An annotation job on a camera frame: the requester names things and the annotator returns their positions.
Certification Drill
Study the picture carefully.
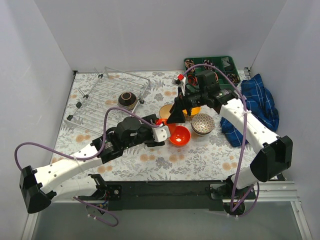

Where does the beige bowl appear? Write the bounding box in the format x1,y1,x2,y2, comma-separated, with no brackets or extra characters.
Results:
159,104,173,119

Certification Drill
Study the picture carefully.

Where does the yellow bowl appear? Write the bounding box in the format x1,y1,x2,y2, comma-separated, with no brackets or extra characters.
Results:
182,106,202,118

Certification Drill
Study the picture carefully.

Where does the orange bowl front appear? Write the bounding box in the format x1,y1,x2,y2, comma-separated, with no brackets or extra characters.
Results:
169,125,191,147

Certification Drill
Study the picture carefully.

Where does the orange bowl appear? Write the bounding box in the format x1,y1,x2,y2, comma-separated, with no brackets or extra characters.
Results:
157,118,177,136
169,125,191,147

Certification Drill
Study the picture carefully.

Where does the brown white patterned bowl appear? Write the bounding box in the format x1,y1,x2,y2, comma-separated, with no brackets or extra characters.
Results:
191,113,215,136

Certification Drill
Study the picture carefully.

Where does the black patterned bowl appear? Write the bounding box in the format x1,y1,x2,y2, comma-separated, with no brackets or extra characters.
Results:
118,91,138,111

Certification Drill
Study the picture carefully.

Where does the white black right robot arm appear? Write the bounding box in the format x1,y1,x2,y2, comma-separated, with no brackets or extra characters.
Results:
167,70,293,190

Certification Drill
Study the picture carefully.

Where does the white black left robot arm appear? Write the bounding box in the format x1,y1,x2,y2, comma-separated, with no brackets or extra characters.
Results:
19,114,171,214

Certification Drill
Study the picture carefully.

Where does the green compartment tray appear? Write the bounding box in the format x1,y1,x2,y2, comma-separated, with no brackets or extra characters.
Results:
184,55,241,89

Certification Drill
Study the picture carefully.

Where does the floral table mat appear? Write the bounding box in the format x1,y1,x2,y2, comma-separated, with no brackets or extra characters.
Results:
55,71,256,181

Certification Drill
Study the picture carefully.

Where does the blue plaid cloth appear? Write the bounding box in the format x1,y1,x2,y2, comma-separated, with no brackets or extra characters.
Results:
220,73,280,148

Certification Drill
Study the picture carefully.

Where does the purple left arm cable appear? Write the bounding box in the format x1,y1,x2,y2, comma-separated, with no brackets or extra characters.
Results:
14,106,161,227

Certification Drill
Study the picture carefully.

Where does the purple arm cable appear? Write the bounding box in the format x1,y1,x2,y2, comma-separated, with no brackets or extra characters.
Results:
183,63,261,213
14,106,161,227

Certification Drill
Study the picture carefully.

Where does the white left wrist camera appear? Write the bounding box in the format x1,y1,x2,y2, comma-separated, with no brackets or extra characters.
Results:
152,124,171,143

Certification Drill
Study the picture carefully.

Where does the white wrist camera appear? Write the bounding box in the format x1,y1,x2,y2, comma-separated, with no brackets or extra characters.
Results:
172,73,187,94
152,124,171,143

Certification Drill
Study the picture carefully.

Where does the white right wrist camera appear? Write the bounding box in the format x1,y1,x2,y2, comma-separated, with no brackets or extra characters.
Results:
172,73,187,94

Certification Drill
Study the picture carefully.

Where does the metal wire dish rack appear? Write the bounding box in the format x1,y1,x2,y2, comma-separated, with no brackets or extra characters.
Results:
64,67,151,135

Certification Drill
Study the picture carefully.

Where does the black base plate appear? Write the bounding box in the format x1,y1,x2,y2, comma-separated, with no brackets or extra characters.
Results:
77,180,247,212

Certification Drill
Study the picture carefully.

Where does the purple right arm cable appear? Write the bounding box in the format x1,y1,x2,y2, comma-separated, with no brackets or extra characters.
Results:
183,63,261,213

